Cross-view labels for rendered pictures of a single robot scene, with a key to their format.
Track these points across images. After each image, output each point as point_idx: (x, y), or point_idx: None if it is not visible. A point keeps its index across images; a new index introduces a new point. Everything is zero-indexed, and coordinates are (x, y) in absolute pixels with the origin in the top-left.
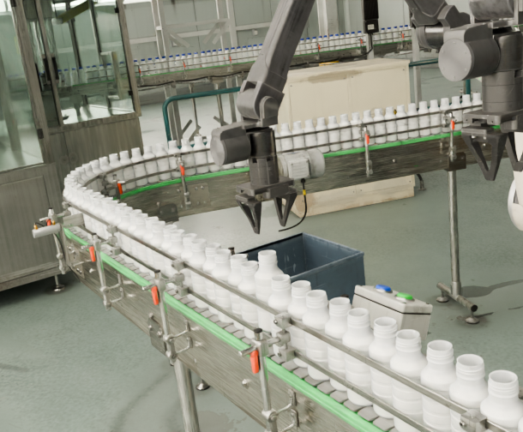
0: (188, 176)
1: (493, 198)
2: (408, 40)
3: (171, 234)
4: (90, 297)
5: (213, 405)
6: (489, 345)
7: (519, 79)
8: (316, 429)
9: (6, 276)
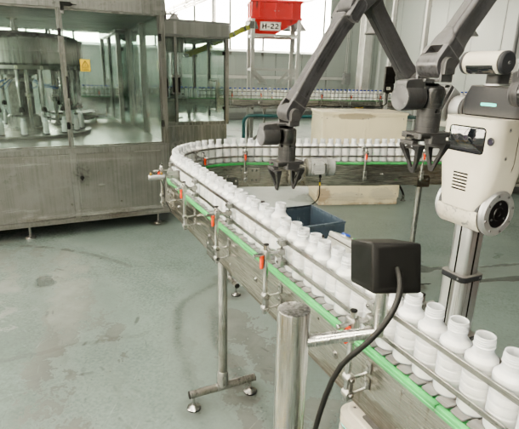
0: (248, 162)
1: None
2: None
3: (228, 186)
4: (177, 231)
5: (240, 306)
6: None
7: (437, 115)
8: None
9: (128, 208)
